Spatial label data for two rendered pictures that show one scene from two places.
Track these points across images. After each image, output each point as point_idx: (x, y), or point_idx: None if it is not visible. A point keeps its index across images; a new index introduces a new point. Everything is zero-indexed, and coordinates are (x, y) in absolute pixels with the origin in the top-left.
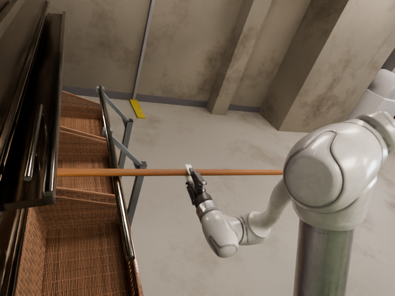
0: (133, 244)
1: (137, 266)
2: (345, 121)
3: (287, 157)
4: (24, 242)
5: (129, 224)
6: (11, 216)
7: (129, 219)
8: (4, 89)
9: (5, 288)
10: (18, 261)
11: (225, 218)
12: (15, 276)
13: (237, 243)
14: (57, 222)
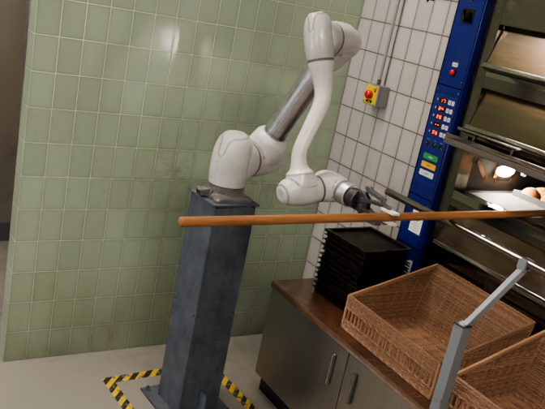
0: (389, 380)
1: (366, 359)
2: (337, 26)
3: (361, 44)
4: (481, 299)
5: (415, 400)
6: (496, 256)
7: (422, 406)
8: (535, 138)
9: (447, 243)
10: (458, 252)
11: (334, 174)
12: (449, 247)
13: (316, 173)
14: None
